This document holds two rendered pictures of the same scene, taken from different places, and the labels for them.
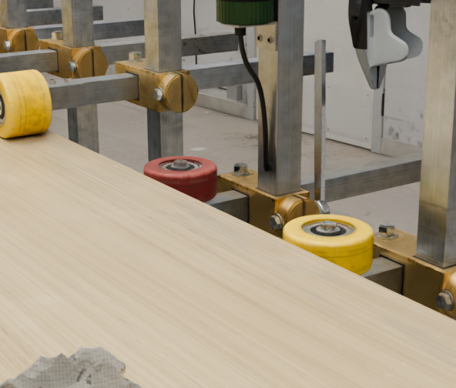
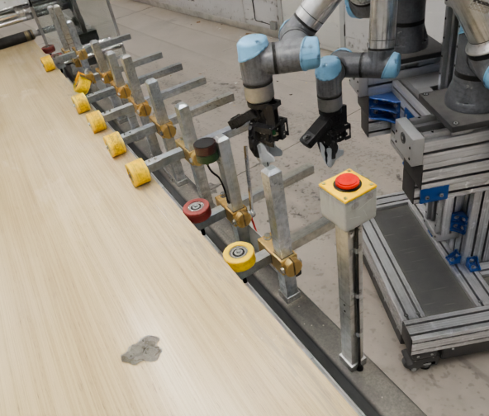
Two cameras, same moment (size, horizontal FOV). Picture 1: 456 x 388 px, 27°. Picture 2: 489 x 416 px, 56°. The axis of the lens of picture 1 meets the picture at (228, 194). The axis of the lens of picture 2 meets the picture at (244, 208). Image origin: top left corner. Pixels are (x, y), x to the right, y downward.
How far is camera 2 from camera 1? 0.57 m
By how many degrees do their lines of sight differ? 22
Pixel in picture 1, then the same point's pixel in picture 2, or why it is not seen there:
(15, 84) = (134, 169)
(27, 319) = (134, 314)
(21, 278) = (134, 289)
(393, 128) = (350, 42)
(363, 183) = not seen: hidden behind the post
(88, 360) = (147, 341)
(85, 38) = (164, 120)
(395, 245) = (268, 244)
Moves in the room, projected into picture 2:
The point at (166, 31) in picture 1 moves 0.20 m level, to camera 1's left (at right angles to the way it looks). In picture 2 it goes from (189, 135) to (129, 142)
